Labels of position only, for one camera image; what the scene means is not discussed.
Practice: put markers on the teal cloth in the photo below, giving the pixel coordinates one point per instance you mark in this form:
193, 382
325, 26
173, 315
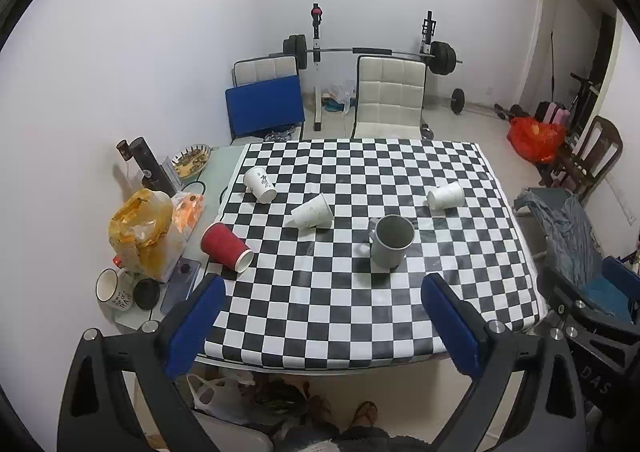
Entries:
607, 294

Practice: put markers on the barbell with black plates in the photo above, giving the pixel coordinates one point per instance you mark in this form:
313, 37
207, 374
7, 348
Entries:
442, 59

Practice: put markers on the yellow plastic bag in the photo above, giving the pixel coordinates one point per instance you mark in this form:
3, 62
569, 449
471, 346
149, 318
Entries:
140, 227

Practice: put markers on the plate with food scraps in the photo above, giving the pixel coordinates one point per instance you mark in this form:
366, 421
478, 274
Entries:
191, 160

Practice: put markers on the white mug black rim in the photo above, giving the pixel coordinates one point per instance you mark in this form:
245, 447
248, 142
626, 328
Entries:
117, 299

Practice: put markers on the grey ceramic mug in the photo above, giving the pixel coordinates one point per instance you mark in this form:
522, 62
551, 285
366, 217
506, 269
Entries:
387, 254

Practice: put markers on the black round lid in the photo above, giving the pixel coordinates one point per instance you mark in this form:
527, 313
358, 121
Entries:
146, 294

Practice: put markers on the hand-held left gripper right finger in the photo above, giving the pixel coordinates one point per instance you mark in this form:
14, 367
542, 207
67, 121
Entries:
455, 327

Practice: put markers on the black white checkered tablecloth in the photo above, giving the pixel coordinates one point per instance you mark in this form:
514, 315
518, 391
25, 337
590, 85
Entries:
325, 282

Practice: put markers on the blue board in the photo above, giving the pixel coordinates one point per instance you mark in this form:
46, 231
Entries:
262, 104

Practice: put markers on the pink case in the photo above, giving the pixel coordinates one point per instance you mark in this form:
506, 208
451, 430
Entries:
552, 112

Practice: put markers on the black dumbbell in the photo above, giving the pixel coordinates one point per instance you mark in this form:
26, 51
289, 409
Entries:
457, 100

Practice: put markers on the grey cloth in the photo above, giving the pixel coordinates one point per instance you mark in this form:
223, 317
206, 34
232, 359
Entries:
567, 232

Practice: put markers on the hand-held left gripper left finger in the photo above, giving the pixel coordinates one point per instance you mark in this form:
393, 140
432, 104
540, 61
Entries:
192, 327

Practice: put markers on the barbell rack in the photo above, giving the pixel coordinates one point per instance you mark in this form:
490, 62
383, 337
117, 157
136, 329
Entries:
316, 81

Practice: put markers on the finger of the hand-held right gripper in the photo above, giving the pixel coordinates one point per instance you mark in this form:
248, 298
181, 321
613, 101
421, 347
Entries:
562, 288
622, 272

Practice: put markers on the dark wooden chair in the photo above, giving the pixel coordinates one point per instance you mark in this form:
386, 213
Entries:
602, 141

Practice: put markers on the small white paper cup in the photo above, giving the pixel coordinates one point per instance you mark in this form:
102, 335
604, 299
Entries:
446, 196

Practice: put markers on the red ribbed paper cup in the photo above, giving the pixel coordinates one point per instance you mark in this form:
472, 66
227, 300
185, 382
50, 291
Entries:
222, 242

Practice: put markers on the white paper cup black print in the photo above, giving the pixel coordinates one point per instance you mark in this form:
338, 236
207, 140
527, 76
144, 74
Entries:
259, 184

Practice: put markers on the white padded chair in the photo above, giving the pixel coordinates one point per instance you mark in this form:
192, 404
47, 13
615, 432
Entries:
390, 91
265, 69

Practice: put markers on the dark smartphone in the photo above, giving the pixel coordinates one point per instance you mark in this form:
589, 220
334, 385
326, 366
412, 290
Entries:
180, 284

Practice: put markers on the black cylinder tube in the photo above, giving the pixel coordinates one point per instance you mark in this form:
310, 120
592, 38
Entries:
152, 164

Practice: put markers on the person's foot in sandal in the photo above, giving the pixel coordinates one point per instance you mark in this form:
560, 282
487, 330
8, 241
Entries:
365, 413

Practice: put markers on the white plastic bag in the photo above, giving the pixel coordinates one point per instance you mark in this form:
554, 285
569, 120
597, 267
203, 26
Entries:
212, 397

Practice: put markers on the orange snack bag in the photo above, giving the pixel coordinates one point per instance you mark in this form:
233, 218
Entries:
187, 214

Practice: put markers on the red plastic bag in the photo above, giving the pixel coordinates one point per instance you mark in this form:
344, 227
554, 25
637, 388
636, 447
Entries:
535, 139

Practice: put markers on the white door frame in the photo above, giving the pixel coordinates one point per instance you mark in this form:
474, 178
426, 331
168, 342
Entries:
532, 31

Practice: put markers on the white speckled paper cup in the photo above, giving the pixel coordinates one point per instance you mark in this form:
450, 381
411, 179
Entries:
312, 213

